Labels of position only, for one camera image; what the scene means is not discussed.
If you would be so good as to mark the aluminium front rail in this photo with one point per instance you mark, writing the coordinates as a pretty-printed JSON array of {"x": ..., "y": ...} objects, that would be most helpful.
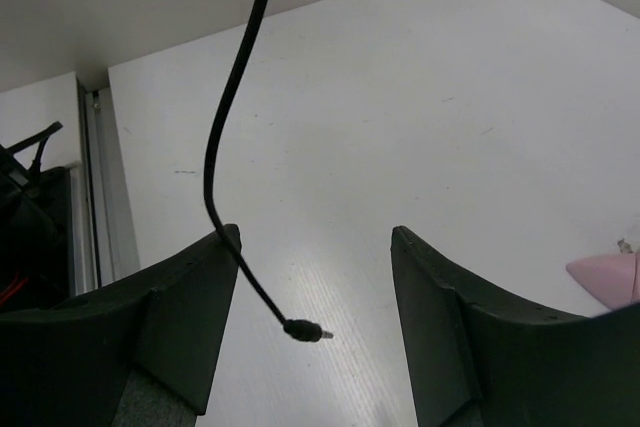
[{"x": 104, "y": 242}]

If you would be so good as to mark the pink blue cat-ear headphones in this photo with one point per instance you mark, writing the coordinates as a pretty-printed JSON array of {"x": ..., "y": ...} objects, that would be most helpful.
[{"x": 612, "y": 279}]

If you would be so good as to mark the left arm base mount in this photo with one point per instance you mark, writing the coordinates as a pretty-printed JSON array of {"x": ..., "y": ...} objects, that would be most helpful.
[{"x": 36, "y": 227}]

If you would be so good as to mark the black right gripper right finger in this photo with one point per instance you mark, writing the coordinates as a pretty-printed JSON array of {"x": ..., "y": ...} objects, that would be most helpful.
[{"x": 479, "y": 355}]

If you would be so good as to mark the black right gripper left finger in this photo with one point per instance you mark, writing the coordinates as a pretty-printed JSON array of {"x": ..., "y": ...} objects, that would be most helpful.
[{"x": 71, "y": 365}]

